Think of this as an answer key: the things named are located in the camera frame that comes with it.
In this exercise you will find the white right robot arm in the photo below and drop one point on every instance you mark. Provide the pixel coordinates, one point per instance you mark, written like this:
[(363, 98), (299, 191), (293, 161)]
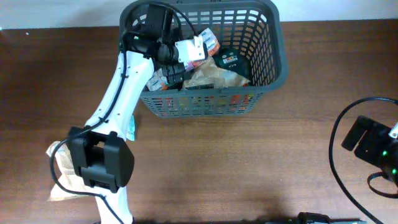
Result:
[(389, 164)]

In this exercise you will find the mint green wipes packet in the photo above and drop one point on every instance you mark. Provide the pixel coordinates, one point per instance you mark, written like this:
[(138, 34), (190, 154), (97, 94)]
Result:
[(131, 129)]

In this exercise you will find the beige paper pouch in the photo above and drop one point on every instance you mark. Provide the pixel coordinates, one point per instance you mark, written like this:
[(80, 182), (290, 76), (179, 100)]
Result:
[(208, 74), (68, 178)]

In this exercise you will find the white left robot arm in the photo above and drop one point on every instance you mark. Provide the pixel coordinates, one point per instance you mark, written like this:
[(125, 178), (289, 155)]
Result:
[(149, 35)]

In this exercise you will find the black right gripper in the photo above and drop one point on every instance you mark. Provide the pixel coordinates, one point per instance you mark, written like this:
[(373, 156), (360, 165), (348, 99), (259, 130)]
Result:
[(365, 144)]

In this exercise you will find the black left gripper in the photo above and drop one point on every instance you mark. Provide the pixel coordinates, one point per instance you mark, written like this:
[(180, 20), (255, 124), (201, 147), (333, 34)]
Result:
[(173, 72)]

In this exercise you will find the green Nescafe coffee bag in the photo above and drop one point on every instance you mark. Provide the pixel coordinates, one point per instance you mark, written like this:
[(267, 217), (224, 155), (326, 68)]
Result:
[(231, 59)]

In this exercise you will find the San Remo spaghetti packet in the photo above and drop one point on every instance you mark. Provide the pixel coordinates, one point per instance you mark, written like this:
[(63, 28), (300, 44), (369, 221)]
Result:
[(185, 106)]

